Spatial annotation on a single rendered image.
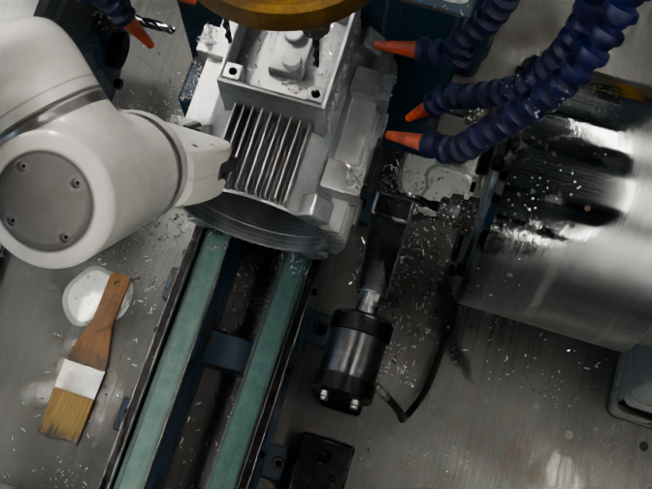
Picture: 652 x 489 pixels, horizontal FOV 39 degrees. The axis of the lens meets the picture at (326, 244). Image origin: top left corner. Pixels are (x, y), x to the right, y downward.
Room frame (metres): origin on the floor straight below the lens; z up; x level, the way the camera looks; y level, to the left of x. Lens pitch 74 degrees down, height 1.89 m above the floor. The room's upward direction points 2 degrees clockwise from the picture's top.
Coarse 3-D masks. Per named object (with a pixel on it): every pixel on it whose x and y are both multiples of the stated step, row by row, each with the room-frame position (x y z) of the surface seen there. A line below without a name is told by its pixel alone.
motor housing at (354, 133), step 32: (352, 64) 0.42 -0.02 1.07; (384, 64) 0.43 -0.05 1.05; (224, 128) 0.35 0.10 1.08; (256, 128) 0.33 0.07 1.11; (288, 128) 0.34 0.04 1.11; (352, 128) 0.36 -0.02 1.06; (256, 160) 0.30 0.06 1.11; (288, 160) 0.31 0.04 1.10; (320, 160) 0.32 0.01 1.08; (352, 160) 0.32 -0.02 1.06; (224, 192) 0.33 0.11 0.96; (256, 192) 0.28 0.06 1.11; (288, 192) 0.28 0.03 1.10; (320, 192) 0.29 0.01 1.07; (224, 224) 0.29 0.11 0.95; (256, 224) 0.30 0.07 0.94; (288, 224) 0.30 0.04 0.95
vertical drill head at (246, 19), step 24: (216, 0) 0.34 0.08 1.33; (240, 0) 0.33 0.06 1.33; (264, 0) 0.33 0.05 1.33; (288, 0) 0.33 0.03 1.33; (312, 0) 0.33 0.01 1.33; (336, 0) 0.34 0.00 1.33; (360, 0) 0.34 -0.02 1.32; (264, 24) 0.33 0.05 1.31; (288, 24) 0.32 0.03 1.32; (312, 24) 0.33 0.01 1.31
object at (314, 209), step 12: (360, 36) 0.44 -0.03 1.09; (372, 36) 0.44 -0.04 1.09; (360, 48) 0.43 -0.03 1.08; (372, 48) 0.43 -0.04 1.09; (300, 204) 0.27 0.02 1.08; (312, 204) 0.27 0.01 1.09; (324, 204) 0.27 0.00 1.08; (192, 216) 0.30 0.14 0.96; (300, 216) 0.26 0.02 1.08; (312, 216) 0.26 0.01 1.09; (324, 216) 0.26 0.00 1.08; (300, 252) 0.26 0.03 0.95; (324, 252) 0.26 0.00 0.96
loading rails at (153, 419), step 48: (192, 240) 0.28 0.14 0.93; (240, 240) 0.30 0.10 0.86; (192, 288) 0.23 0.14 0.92; (288, 288) 0.23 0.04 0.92; (192, 336) 0.18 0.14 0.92; (288, 336) 0.18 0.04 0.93; (144, 384) 0.12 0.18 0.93; (192, 384) 0.14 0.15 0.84; (288, 384) 0.14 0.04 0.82; (144, 432) 0.08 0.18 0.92; (240, 432) 0.08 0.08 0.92; (144, 480) 0.03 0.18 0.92; (240, 480) 0.03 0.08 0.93
